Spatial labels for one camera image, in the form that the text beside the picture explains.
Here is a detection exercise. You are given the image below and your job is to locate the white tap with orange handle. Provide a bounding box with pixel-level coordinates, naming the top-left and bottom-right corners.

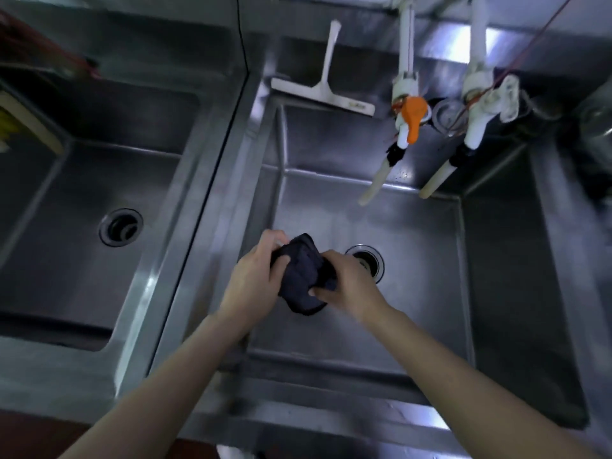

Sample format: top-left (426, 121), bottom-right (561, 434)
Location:
top-left (359, 0), bottom-right (429, 207)

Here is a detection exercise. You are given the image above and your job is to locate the white squeegee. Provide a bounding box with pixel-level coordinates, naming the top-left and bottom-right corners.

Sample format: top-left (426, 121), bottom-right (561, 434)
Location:
top-left (271, 20), bottom-right (376, 117)

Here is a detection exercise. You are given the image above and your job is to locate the person's right forearm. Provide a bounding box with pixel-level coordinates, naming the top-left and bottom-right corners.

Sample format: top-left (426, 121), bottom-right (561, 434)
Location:
top-left (361, 306), bottom-right (598, 459)

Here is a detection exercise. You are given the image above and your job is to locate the person's right hand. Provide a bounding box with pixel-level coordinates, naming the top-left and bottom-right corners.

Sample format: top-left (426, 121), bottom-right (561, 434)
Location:
top-left (308, 250), bottom-right (389, 325)

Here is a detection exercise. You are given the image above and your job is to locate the red cord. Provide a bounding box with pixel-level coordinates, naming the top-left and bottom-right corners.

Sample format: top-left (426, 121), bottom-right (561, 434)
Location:
top-left (447, 0), bottom-right (577, 132)

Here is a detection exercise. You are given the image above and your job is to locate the person's left forearm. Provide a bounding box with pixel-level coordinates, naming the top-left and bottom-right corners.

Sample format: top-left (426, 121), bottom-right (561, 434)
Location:
top-left (57, 310), bottom-right (251, 459)

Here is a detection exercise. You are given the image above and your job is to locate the dark blue cloth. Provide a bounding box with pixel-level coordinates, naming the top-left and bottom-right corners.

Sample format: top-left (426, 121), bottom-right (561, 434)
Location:
top-left (271, 233), bottom-right (339, 316)

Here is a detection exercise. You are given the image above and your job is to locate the person's left hand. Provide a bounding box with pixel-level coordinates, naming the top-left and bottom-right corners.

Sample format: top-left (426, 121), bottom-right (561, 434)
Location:
top-left (217, 229), bottom-right (291, 339)

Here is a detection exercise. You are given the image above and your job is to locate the stainless steel sink basin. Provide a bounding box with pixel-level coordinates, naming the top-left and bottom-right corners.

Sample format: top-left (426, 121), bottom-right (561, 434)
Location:
top-left (148, 24), bottom-right (612, 459)
top-left (0, 0), bottom-right (251, 426)

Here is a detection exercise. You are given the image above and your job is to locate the round sink drain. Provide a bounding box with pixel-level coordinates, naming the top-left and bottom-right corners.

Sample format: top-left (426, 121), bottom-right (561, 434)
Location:
top-left (345, 244), bottom-right (385, 285)
top-left (98, 208), bottom-right (144, 248)

